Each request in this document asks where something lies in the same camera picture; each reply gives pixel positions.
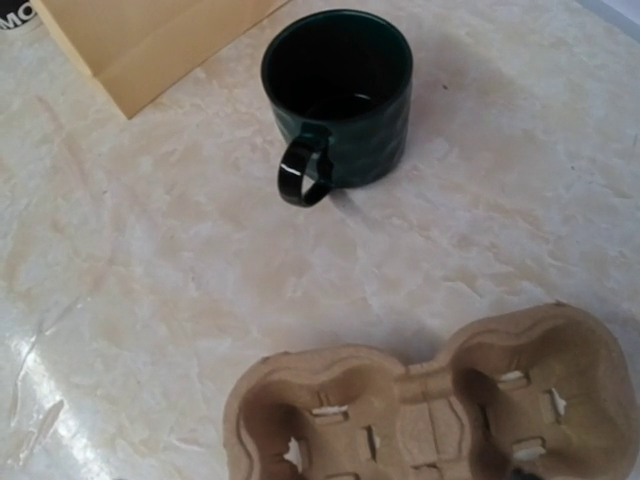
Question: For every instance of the cardboard cup carrier tray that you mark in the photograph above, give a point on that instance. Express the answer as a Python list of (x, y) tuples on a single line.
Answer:
[(545, 390)]

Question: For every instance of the dark green mug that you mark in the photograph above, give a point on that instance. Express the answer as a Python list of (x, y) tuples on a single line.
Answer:
[(339, 85)]

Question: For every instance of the brown paper bag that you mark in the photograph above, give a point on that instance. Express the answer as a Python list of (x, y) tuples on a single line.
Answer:
[(137, 49)]

